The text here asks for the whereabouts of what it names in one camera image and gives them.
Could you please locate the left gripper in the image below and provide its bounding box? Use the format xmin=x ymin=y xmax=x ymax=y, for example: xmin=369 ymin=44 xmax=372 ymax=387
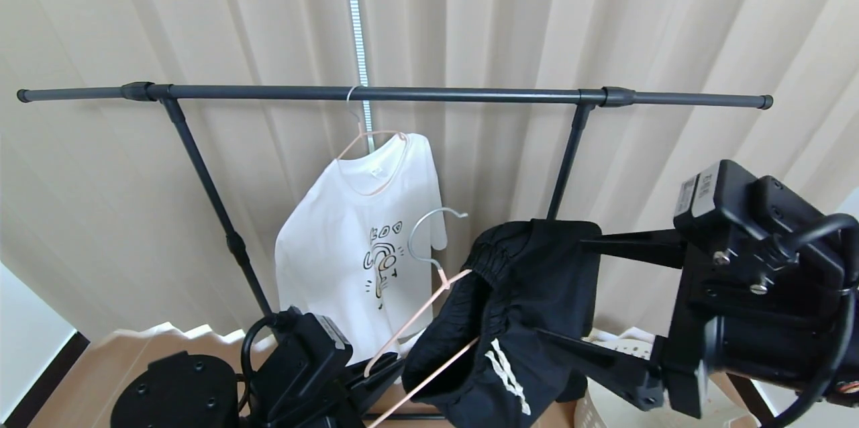
xmin=315 ymin=352 xmax=409 ymax=428

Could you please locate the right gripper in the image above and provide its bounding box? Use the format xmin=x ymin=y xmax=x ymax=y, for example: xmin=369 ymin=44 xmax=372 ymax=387
xmin=537 ymin=230 xmax=838 ymax=419

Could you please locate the pink clothes hanger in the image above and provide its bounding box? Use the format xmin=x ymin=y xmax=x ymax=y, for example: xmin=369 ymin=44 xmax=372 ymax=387
xmin=336 ymin=86 xmax=410 ymax=198
xmin=362 ymin=207 xmax=481 ymax=428

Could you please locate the black garment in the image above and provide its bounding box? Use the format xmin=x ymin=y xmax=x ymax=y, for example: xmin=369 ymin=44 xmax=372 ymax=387
xmin=401 ymin=219 xmax=605 ymax=428

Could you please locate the white printed t-shirt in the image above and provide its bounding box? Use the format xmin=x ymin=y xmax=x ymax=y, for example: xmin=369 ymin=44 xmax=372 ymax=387
xmin=275 ymin=133 xmax=449 ymax=365

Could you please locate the white laundry basket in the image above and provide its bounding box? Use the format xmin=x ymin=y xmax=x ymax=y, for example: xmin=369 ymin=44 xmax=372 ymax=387
xmin=576 ymin=327 xmax=759 ymax=428

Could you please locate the black clothes rack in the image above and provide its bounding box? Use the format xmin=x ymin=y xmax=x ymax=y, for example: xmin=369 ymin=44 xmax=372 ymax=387
xmin=17 ymin=81 xmax=774 ymax=423

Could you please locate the beige curtain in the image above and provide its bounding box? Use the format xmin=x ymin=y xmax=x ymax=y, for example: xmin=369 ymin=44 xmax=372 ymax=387
xmin=0 ymin=0 xmax=859 ymax=348

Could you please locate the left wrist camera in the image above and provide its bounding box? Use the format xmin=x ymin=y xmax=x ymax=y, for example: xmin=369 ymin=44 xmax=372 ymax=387
xmin=252 ymin=311 xmax=353 ymax=415

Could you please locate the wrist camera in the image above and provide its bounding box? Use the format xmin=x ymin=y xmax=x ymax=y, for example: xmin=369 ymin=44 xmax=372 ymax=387
xmin=252 ymin=311 xmax=353 ymax=415
xmin=673 ymin=160 xmax=859 ymax=298

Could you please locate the black cable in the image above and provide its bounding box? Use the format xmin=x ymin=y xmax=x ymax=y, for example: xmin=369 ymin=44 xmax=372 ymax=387
xmin=240 ymin=316 xmax=283 ymax=375
xmin=762 ymin=213 xmax=859 ymax=428

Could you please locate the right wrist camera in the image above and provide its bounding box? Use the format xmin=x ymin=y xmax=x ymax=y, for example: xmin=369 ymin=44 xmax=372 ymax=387
xmin=673 ymin=160 xmax=859 ymax=298

